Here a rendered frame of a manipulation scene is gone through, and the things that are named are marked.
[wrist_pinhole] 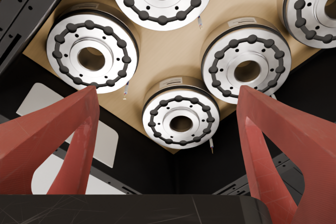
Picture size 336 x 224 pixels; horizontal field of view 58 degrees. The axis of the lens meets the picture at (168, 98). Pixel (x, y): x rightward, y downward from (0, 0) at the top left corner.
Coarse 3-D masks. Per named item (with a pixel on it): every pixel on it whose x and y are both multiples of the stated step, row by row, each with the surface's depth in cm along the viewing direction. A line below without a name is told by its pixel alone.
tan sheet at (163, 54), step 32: (64, 0) 33; (96, 0) 33; (224, 0) 33; (256, 0) 33; (160, 32) 36; (192, 32) 36; (288, 32) 36; (160, 64) 38; (192, 64) 38; (128, 96) 41
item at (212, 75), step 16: (240, 32) 32; (256, 32) 32; (272, 32) 32; (224, 48) 34; (240, 48) 33; (256, 48) 33; (272, 48) 34; (288, 48) 33; (208, 64) 34; (224, 64) 34; (272, 64) 34; (288, 64) 34; (208, 80) 36; (224, 80) 36; (272, 80) 36; (224, 96) 37
